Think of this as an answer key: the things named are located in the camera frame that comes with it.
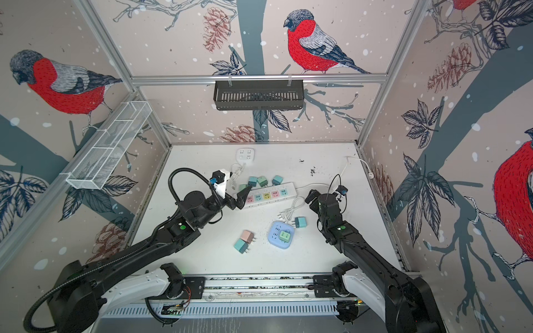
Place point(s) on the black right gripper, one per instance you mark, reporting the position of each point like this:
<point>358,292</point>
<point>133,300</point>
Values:
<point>311,196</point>

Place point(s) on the white long power strip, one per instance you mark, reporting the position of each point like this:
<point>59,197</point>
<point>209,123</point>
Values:
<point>269,195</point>

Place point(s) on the white mesh wall shelf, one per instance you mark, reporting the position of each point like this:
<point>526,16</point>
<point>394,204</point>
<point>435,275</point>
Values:
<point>98,164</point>

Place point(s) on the teal green front adapter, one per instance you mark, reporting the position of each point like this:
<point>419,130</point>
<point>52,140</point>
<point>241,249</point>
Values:
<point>241,246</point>

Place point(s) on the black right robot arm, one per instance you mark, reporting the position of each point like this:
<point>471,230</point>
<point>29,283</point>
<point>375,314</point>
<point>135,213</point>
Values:
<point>374,266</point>

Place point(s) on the blue rounded power strip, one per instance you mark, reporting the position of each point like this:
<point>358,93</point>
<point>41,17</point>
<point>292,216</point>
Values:
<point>273,235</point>

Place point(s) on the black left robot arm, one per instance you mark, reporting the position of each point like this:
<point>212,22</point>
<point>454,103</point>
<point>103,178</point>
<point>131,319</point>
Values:
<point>78,297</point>

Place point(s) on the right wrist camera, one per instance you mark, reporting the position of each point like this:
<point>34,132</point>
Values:
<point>341,190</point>

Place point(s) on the green plug adapter middle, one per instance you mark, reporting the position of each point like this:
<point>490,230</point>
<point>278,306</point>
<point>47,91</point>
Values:
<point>262,181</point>

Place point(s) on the pink plug adapter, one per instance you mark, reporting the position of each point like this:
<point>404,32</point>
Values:
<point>247,236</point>

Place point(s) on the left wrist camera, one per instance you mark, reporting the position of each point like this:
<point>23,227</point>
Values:
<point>220,188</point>

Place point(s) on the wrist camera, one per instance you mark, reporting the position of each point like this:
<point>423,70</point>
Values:
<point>341,190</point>
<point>220,188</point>

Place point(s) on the black hanging wire basket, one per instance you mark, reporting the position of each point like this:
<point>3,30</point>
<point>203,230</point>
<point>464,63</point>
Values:
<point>259,95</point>

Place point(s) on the light green plug adapter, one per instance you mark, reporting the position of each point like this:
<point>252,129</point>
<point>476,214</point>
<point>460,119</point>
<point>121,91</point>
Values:
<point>285,237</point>

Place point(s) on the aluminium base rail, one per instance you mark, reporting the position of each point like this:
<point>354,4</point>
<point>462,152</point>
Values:
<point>230,296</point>

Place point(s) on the white square power strip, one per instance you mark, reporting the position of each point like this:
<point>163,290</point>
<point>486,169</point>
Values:
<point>245,156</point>

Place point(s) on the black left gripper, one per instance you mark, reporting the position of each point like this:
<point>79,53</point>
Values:
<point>241,199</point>

